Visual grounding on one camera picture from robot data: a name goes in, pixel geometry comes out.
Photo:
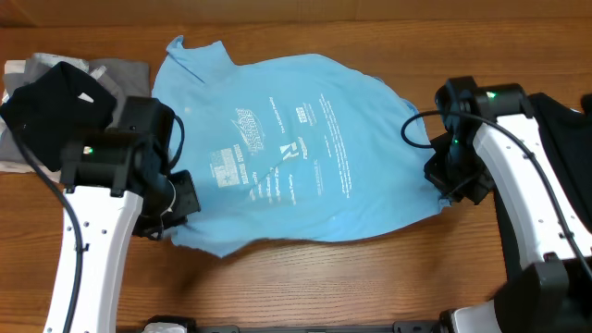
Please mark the folded black shirt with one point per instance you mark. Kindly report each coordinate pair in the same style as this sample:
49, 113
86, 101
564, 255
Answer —
48, 112

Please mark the black t-shirt under blue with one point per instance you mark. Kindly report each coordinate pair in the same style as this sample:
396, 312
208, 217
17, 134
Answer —
560, 139

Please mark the folded grey shirt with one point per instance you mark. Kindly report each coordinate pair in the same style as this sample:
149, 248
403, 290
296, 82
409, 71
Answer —
121, 78

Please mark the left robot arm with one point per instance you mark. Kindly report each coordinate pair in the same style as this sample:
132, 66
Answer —
118, 184

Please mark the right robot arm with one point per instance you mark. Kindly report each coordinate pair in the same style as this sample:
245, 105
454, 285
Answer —
534, 155

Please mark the light blue printed t-shirt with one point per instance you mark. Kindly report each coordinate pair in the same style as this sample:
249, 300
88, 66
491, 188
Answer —
298, 147

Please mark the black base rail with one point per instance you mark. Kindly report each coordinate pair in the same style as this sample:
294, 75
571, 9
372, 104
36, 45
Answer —
171, 324

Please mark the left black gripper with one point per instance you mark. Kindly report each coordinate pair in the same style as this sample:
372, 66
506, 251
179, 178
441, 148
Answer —
190, 203

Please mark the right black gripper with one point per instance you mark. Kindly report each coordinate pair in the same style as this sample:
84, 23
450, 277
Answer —
444, 172

